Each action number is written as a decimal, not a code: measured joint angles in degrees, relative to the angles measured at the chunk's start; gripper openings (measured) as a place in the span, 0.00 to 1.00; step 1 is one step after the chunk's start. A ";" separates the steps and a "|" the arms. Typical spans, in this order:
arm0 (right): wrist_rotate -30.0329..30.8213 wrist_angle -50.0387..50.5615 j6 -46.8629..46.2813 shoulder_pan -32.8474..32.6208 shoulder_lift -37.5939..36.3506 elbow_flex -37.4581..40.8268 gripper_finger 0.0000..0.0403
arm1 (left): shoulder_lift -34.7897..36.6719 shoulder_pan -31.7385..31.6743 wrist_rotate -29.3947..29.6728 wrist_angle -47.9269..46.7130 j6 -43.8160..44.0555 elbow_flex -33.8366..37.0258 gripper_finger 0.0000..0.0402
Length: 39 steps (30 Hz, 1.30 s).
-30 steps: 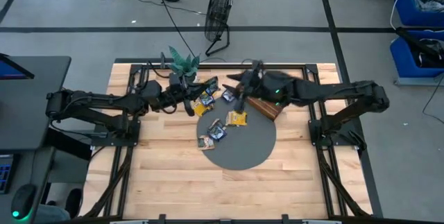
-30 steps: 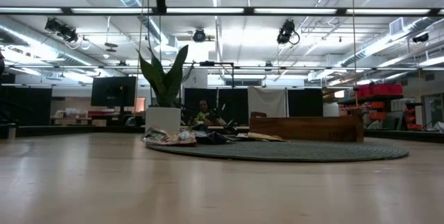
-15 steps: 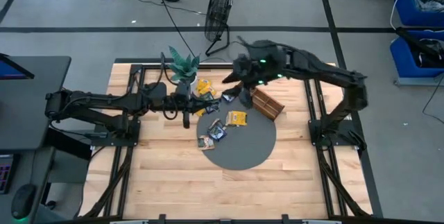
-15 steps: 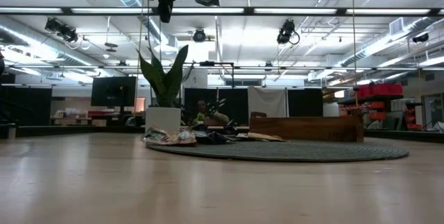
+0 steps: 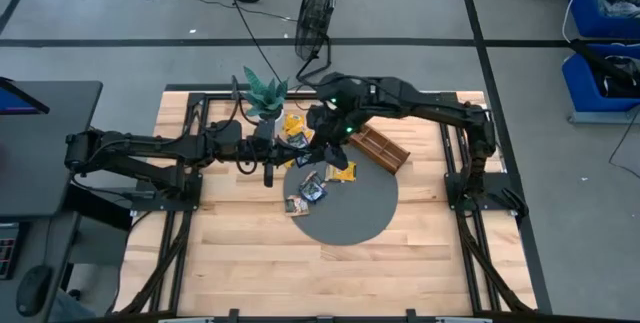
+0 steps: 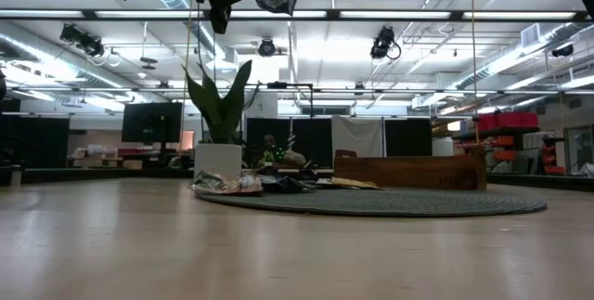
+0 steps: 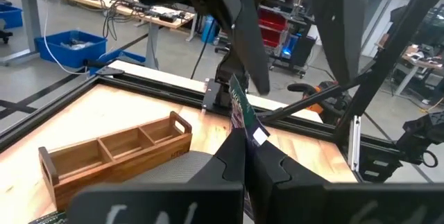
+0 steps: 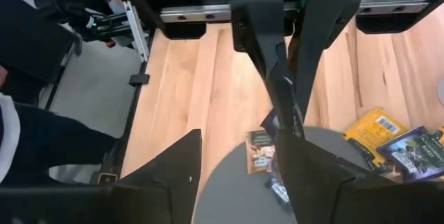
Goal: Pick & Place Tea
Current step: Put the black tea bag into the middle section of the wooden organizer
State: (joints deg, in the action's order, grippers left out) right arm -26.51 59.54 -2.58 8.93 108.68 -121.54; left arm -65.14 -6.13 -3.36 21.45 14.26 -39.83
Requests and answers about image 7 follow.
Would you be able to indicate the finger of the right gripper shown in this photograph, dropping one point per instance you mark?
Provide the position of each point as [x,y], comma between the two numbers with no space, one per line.
[343,26]
[253,43]

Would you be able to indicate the red bin storage rack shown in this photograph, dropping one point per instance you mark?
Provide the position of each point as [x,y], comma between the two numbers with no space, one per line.
[272,21]

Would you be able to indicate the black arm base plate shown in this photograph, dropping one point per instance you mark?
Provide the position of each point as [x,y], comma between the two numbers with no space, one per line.
[215,95]

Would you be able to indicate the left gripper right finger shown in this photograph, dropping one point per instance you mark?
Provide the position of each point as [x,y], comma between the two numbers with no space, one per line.
[274,168]

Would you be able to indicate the cluttered wooden desk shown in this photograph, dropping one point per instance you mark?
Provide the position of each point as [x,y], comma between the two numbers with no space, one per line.
[416,61]

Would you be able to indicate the wooden three-compartment tray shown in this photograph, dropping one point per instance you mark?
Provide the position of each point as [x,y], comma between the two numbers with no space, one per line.
[114,168]

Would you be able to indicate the orange black power tool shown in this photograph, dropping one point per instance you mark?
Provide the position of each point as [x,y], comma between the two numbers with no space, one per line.
[314,107]

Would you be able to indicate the dark green tea packet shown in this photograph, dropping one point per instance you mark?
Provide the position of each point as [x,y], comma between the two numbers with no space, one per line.
[243,109]
[48,218]

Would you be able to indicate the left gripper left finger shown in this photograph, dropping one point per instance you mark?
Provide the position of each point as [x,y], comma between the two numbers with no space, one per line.
[229,161]

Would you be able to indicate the blue cylinder container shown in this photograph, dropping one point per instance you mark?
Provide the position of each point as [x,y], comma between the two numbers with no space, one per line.
[209,30]

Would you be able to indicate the black clamp mount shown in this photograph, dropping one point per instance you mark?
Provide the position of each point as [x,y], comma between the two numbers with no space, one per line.
[419,130]

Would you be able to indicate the blue plastic bin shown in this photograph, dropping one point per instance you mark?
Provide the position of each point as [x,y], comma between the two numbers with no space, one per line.
[10,17]
[128,57]
[69,57]

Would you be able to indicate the clear plastic bags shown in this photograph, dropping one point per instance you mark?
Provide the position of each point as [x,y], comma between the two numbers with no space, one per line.
[76,44]

